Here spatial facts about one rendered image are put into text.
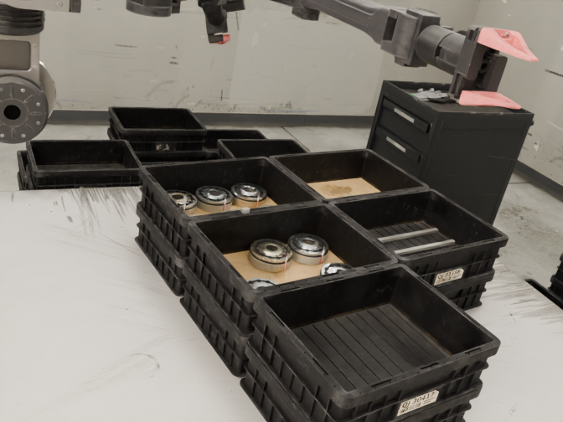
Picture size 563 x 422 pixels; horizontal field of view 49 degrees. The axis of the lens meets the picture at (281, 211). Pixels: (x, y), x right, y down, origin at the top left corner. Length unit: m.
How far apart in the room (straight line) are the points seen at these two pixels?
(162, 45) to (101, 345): 3.26
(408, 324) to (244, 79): 3.52
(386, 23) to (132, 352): 0.84
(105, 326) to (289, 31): 3.61
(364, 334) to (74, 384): 0.59
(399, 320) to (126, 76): 3.35
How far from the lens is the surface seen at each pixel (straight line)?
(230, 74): 4.68
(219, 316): 1.34
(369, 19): 1.12
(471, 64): 0.92
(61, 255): 1.70
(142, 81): 4.50
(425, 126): 2.92
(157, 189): 1.55
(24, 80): 1.37
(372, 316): 1.42
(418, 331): 1.42
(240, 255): 1.51
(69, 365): 1.37
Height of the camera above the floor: 1.61
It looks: 26 degrees down
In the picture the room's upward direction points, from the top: 11 degrees clockwise
